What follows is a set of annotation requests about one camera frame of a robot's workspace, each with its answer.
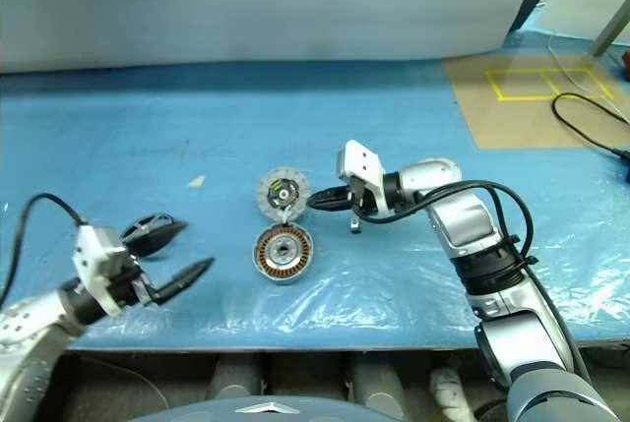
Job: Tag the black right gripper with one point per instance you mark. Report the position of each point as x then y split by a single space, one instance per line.
358 198

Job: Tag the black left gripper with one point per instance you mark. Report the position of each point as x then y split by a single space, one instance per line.
130 284

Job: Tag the silver round motor cover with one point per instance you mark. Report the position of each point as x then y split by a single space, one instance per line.
283 193

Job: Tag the motor stator with copper windings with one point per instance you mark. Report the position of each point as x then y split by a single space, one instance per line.
268 257

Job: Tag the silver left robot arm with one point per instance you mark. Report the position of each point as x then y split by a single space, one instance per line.
29 343

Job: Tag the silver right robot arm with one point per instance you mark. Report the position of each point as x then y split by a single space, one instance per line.
462 225

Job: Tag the small beige tape piece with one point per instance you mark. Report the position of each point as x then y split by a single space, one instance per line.
197 181

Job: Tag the grey rounded cylinder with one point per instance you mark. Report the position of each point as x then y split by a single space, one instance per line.
379 378
233 378

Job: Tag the blue plastic table sheet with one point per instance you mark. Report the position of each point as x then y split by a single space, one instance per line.
147 122

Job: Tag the grey robot torso with logo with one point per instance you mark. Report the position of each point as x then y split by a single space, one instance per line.
221 409

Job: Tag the brown cardboard sheet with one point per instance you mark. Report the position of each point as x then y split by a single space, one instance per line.
492 117

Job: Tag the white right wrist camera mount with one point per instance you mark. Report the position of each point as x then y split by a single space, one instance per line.
361 159

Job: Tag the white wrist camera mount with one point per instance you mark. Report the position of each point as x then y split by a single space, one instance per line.
361 159
93 264

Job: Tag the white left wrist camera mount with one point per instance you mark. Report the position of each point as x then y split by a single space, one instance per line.
93 264

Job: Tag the white wrapped rounded post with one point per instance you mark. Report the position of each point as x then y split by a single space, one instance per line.
448 382

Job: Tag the grey metal post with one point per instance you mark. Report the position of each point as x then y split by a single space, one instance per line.
612 23

